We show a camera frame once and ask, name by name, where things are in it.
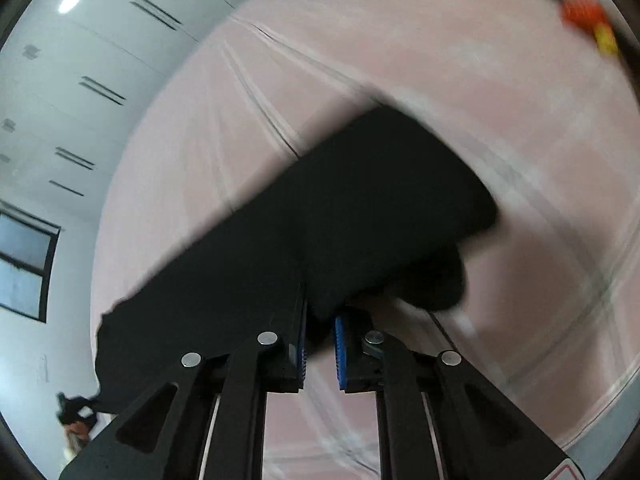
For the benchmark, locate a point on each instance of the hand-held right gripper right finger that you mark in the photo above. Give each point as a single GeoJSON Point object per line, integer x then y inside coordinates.
{"type": "Point", "coordinates": [341, 360]}

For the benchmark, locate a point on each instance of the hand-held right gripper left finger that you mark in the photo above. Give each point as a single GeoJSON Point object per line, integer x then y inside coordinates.
{"type": "Point", "coordinates": [302, 355]}

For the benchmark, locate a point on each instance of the black pants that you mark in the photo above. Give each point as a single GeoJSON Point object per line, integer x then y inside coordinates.
{"type": "Point", "coordinates": [350, 200]}

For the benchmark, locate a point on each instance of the black framed window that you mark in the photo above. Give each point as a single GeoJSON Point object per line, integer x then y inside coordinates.
{"type": "Point", "coordinates": [22, 260]}

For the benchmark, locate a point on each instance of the pink plaid bed sheet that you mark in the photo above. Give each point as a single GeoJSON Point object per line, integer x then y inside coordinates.
{"type": "Point", "coordinates": [400, 35]}

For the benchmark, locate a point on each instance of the white wardrobe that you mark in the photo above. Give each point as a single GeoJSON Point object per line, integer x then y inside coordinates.
{"type": "Point", "coordinates": [100, 60]}

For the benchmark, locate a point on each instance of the orange and yellow object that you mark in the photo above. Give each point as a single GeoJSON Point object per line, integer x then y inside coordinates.
{"type": "Point", "coordinates": [585, 15]}

